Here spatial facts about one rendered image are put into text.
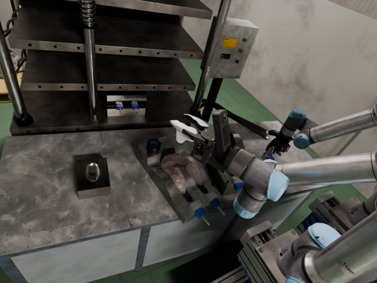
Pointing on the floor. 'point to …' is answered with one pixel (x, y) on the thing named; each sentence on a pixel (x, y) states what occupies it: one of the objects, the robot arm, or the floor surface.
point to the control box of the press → (229, 55)
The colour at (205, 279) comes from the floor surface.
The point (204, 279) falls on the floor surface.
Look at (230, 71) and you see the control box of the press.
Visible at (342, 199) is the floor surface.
